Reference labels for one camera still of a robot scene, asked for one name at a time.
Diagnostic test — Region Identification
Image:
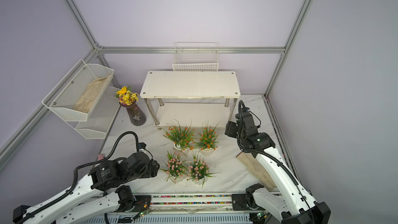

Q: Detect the white wire wall basket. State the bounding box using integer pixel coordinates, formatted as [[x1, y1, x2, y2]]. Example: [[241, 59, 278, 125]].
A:
[[172, 42, 219, 72]]

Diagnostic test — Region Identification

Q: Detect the yellow artificial flower bouquet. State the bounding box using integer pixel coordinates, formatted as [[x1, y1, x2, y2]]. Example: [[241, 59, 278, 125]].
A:
[[115, 86, 139, 106]]

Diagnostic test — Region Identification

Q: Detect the white two-tier metal rack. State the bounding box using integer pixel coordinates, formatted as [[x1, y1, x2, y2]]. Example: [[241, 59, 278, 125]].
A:
[[141, 71, 241, 129]]

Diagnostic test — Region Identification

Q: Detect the white mesh upper wall basket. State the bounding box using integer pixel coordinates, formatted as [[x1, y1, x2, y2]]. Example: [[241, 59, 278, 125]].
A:
[[42, 59, 114, 122]]

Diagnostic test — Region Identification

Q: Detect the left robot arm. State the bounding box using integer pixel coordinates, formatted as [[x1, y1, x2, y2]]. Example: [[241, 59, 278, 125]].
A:
[[13, 141, 160, 224]]

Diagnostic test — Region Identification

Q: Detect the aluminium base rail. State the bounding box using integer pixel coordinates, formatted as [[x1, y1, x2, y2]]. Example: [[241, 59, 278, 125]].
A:
[[60, 191, 319, 216]]

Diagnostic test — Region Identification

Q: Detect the purple glass vase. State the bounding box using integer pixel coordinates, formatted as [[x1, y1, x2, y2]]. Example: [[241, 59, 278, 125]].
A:
[[119, 101, 147, 126]]

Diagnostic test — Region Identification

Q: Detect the white mesh wall basket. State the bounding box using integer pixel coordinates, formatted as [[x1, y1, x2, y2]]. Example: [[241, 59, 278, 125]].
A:
[[42, 59, 114, 122], [75, 86, 120, 140]]

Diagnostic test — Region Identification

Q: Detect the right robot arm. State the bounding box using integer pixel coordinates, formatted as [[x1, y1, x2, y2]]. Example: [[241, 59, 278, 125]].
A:
[[225, 101, 331, 224]]

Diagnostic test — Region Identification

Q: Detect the orange flower pot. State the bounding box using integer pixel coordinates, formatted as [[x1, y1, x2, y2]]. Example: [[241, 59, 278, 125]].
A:
[[163, 120, 196, 156], [193, 124, 219, 156]]

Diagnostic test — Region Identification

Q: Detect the beige work glove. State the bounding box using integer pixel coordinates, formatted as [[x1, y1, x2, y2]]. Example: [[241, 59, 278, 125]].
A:
[[236, 152, 277, 191]]

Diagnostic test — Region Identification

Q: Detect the pink flower pot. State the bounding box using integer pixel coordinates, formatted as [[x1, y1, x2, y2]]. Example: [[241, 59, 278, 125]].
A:
[[161, 151, 188, 184], [187, 152, 217, 187]]

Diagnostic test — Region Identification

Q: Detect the beige cloth in basket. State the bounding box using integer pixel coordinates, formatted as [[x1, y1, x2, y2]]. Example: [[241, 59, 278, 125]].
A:
[[73, 75, 110, 114]]

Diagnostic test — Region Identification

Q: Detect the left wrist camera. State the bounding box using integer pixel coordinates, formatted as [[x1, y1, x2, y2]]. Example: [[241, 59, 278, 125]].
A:
[[136, 142, 147, 152]]

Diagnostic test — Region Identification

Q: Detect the white mesh lower wall basket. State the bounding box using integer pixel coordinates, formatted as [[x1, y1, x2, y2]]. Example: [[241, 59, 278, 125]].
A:
[[75, 86, 120, 140]]

